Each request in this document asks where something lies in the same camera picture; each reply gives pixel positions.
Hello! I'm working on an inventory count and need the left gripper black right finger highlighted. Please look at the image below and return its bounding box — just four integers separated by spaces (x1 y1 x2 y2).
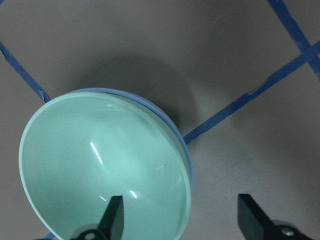
237 193 310 240

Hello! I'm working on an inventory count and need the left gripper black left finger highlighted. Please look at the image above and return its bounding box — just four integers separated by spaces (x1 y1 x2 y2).
74 195 124 240

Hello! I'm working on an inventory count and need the green bowl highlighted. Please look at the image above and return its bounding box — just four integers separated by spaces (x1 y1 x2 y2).
18 92 191 240

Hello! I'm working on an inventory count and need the blue bowl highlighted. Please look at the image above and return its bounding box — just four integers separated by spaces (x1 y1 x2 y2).
66 87 194 190

